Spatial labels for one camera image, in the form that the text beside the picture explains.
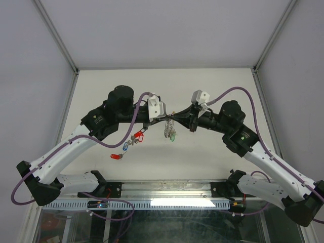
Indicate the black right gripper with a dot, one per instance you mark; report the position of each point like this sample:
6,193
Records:
191,123

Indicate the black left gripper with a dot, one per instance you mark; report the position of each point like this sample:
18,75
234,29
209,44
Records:
154,121

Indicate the large grey keyring yellow handle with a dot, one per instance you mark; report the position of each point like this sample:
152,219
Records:
169,128

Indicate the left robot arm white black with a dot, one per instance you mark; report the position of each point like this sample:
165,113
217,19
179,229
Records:
110,125

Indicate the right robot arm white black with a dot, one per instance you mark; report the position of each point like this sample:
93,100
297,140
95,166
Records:
297,195

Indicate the green key tag right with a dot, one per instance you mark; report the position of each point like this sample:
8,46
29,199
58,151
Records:
172,138

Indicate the red solid key tag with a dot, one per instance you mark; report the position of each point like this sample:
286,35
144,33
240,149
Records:
138,134

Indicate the red key tag white label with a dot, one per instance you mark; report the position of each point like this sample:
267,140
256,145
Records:
140,138

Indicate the silver key pair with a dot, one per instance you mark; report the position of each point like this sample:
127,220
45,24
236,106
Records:
133,140

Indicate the blue key tag with key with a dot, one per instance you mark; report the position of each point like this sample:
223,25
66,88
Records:
125,146

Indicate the red key tag with key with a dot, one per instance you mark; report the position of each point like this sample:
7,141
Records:
117,156

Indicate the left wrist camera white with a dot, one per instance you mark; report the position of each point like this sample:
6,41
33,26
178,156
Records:
156,107

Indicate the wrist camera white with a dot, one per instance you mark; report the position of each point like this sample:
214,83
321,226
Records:
156,107
200,98

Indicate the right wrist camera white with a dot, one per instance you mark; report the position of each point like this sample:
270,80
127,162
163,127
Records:
200,98

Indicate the aluminium mounting rail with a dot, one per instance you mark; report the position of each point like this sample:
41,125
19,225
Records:
114,189

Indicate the grey slotted cable duct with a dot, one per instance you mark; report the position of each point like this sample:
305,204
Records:
154,204

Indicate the right aluminium frame post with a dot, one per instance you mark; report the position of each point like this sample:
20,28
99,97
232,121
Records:
275,34

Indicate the aluminium frame post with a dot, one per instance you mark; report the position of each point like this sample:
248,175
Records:
39,6
275,34

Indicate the left aluminium frame post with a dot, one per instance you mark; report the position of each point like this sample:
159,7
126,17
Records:
39,6

